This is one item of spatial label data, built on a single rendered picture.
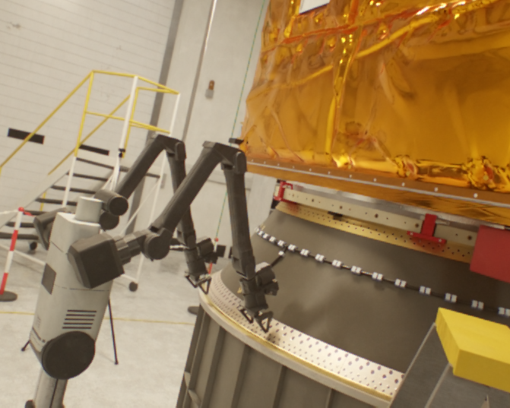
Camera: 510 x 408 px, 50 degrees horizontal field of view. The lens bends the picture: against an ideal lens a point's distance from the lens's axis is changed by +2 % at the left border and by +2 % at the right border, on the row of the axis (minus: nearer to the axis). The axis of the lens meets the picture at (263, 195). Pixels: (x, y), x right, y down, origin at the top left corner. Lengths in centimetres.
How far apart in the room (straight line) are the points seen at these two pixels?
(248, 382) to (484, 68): 132
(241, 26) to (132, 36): 204
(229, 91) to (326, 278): 837
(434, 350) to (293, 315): 74
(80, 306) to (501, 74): 142
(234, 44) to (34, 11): 331
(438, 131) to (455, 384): 95
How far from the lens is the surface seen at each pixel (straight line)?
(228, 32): 1031
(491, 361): 103
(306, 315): 198
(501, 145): 164
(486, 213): 167
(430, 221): 194
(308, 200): 221
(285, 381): 197
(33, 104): 930
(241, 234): 183
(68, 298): 180
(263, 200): 969
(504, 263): 166
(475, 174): 170
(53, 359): 187
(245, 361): 210
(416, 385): 142
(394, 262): 197
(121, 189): 210
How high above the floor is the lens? 172
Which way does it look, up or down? 2 degrees down
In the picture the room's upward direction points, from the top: 13 degrees clockwise
